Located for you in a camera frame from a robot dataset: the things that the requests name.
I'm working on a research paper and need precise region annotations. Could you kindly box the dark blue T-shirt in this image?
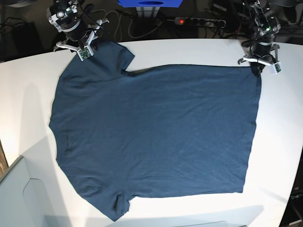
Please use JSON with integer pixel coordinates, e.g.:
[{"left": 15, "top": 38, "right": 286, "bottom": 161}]
[{"left": 49, "top": 41, "right": 261, "bottom": 221}]

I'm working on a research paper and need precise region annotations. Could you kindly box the black power strip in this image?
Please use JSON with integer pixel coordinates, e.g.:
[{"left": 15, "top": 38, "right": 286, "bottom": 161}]
[{"left": 173, "top": 17, "right": 226, "bottom": 28}]

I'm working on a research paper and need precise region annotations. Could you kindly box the grey plastic bin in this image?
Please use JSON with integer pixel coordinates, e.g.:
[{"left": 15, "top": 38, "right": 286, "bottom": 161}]
[{"left": 0, "top": 155, "right": 69, "bottom": 227}]

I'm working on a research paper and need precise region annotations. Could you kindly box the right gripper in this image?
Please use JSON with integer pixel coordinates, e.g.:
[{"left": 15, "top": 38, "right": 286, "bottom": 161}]
[{"left": 53, "top": 18, "right": 109, "bottom": 53}]

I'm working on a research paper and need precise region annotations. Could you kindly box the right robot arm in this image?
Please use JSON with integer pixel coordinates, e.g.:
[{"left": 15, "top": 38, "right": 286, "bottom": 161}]
[{"left": 47, "top": 0, "right": 109, "bottom": 61}]

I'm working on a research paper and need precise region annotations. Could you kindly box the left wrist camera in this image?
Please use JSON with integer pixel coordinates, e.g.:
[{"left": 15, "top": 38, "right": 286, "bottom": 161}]
[{"left": 270, "top": 61, "right": 282, "bottom": 75}]

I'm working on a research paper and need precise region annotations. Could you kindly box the grey looped cable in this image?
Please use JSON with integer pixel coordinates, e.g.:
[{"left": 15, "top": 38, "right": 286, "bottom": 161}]
[{"left": 94, "top": 9, "right": 164, "bottom": 40}]

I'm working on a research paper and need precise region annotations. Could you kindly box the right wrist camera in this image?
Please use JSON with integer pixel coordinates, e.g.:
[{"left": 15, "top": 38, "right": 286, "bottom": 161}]
[{"left": 76, "top": 45, "right": 94, "bottom": 61}]

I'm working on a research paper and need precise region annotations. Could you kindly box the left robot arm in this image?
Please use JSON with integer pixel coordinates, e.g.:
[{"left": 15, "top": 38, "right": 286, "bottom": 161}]
[{"left": 238, "top": 0, "right": 281, "bottom": 77}]

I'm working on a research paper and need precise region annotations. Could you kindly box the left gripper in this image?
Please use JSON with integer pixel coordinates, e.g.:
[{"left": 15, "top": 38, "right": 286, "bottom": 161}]
[{"left": 237, "top": 41, "right": 280, "bottom": 76}]

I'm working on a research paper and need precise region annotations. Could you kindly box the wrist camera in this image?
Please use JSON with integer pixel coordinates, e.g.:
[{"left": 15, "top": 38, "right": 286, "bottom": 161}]
[
  {"left": 270, "top": 61, "right": 282, "bottom": 75},
  {"left": 76, "top": 45, "right": 94, "bottom": 61}
]

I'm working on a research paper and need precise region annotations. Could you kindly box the blue box on stand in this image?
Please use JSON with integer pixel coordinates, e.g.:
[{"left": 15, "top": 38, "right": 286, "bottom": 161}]
[{"left": 117, "top": 0, "right": 183, "bottom": 8}]

